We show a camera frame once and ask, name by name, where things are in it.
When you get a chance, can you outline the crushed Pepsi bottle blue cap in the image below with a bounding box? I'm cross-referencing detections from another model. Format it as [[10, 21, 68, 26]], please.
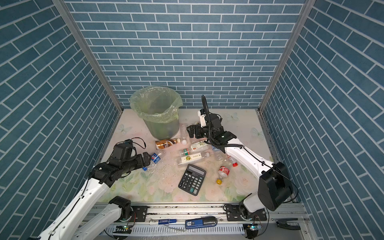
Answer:
[[143, 151, 164, 173]]

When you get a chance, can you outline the brown coffee bottle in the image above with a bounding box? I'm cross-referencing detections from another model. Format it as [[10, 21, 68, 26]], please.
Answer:
[[155, 138, 181, 150]]

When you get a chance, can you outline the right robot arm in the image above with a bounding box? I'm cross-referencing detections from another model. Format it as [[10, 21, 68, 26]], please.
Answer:
[[187, 109, 294, 218]]

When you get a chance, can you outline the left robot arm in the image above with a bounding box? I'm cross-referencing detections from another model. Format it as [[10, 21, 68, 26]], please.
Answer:
[[37, 140, 152, 240]]

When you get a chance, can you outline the green plastic bin liner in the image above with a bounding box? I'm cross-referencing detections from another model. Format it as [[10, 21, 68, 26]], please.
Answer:
[[130, 86, 183, 124]]

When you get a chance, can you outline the grey mesh waste bin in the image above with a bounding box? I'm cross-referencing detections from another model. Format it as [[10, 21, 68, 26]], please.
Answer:
[[140, 87, 179, 140]]

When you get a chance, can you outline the clear empty bottle white cap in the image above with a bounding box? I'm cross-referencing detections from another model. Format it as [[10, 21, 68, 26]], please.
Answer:
[[180, 124, 188, 145]]

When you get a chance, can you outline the Pocari Sweat blue label bottle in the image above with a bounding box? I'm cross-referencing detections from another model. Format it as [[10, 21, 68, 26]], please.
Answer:
[[212, 146, 224, 161]]

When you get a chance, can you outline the square tea bottle white cap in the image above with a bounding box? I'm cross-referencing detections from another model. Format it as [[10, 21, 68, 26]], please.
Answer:
[[178, 152, 210, 166]]

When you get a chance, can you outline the clear bottle red label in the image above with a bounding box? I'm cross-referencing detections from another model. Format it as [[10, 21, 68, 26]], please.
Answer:
[[227, 156, 238, 167]]

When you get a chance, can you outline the crushed red bottle yellow cap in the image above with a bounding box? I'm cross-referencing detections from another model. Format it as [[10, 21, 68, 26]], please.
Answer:
[[216, 166, 230, 185]]

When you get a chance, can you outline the black desk calculator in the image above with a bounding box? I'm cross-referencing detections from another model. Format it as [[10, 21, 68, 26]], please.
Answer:
[[178, 164, 207, 196]]

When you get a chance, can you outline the blue marker pen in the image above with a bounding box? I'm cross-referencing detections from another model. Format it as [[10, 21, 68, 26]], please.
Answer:
[[149, 219, 177, 225]]

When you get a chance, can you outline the blue box cutter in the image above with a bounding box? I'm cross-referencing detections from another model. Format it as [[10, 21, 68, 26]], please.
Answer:
[[185, 216, 218, 230]]

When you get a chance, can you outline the black spare gripper finger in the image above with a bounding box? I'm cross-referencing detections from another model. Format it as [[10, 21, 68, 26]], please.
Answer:
[[276, 218, 301, 231]]

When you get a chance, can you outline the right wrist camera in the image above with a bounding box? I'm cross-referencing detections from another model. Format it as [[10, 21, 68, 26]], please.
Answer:
[[198, 109, 207, 128]]

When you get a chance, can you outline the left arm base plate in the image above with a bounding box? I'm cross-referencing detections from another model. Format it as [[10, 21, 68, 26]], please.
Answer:
[[119, 206, 148, 223]]

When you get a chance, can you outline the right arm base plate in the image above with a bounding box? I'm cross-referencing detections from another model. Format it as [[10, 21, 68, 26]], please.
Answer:
[[223, 204, 267, 222]]

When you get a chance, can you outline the white slotted cable duct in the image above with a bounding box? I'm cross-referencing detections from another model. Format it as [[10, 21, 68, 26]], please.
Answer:
[[102, 224, 245, 237]]

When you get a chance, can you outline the aluminium frame rail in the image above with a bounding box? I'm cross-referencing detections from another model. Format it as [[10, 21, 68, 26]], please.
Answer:
[[100, 203, 317, 240]]

